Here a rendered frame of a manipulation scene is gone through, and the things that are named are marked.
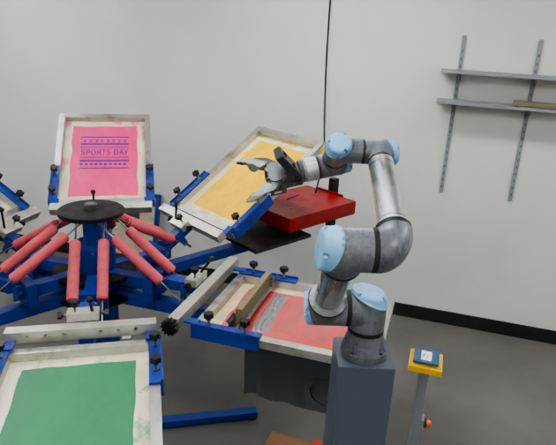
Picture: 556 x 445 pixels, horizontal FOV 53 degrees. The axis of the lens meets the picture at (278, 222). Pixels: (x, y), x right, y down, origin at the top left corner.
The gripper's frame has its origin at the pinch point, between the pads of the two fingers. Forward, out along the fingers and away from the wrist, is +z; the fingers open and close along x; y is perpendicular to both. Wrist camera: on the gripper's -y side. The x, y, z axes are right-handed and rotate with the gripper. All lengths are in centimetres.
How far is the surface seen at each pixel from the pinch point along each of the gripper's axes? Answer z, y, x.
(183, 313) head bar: 31, 79, -6
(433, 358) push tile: -63, 79, -50
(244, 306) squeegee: 5, 82, -8
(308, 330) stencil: -19, 91, -22
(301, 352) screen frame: -12, 76, -35
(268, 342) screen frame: 0, 77, -27
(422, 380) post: -57, 87, -55
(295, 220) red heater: -38, 147, 63
